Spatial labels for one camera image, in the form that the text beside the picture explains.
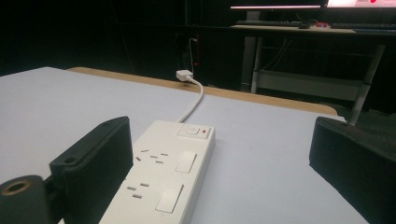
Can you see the small red object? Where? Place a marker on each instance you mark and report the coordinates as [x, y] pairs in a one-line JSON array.
[[322, 24]]

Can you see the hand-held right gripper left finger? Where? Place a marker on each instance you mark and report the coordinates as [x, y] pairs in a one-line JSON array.
[[96, 168]]

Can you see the black keyboard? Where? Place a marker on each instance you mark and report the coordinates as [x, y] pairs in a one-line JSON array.
[[267, 23], [362, 26]]

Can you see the white power strip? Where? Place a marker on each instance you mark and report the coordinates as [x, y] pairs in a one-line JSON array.
[[168, 174]]

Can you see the white power plug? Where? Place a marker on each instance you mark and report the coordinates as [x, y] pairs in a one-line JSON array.
[[184, 75]]

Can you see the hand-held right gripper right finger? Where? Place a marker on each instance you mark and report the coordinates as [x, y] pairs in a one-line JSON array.
[[358, 161]]

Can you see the metal frame desk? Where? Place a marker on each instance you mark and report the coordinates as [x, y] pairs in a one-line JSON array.
[[311, 81]]

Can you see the computer monitor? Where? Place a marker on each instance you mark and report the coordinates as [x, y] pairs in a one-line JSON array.
[[277, 6]]

